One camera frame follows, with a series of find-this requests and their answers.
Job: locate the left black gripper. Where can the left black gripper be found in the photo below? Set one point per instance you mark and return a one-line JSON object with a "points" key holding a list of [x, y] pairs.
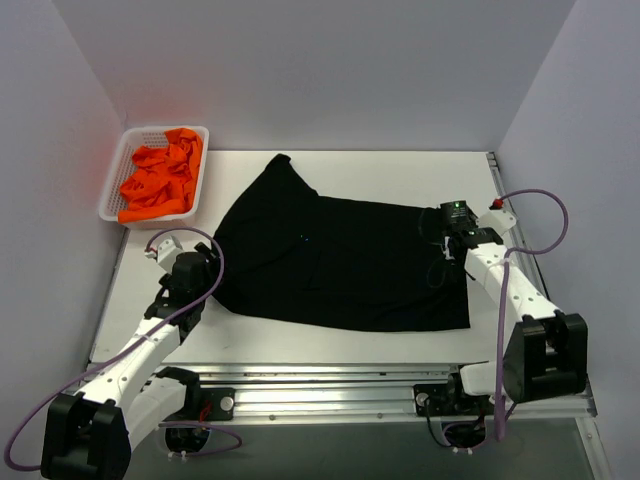
{"points": [[201, 253]]}

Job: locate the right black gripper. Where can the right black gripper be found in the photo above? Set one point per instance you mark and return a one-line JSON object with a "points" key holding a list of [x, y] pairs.
{"points": [[439, 230]]}

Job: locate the black t-shirt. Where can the black t-shirt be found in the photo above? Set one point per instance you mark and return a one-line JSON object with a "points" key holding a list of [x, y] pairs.
{"points": [[294, 255]]}

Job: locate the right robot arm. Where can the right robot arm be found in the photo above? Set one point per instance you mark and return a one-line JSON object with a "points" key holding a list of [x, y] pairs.
{"points": [[541, 350]]}

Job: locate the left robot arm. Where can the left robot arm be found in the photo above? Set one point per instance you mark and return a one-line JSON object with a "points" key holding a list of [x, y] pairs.
{"points": [[92, 433]]}

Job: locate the orange t-shirt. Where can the orange t-shirt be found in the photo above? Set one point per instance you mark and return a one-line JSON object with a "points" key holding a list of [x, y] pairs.
{"points": [[165, 180]]}

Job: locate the white plastic basket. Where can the white plastic basket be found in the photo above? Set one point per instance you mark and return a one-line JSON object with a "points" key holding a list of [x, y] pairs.
{"points": [[122, 167]]}

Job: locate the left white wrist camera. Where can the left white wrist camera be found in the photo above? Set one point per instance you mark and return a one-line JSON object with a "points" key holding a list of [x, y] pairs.
{"points": [[166, 252]]}

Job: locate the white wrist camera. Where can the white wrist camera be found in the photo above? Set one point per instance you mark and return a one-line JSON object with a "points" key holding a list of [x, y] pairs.
{"points": [[498, 218], [166, 252]]}

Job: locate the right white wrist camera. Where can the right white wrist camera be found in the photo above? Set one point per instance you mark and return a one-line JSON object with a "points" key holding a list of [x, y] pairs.
{"points": [[498, 218]]}

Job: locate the right side aluminium rail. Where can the right side aluminium rail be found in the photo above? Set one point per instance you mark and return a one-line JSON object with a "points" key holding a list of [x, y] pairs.
{"points": [[520, 235]]}

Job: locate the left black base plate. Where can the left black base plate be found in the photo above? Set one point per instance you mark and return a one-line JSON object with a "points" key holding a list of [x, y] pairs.
{"points": [[203, 405]]}

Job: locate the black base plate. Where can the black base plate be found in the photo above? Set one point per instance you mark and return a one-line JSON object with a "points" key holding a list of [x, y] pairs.
{"points": [[446, 400], [203, 405]]}

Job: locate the aluminium rail frame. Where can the aluminium rail frame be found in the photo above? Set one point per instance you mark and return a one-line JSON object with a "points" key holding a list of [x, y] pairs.
{"points": [[313, 395]]}

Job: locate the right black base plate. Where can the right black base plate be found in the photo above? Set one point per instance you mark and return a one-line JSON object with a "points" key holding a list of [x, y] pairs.
{"points": [[446, 400]]}

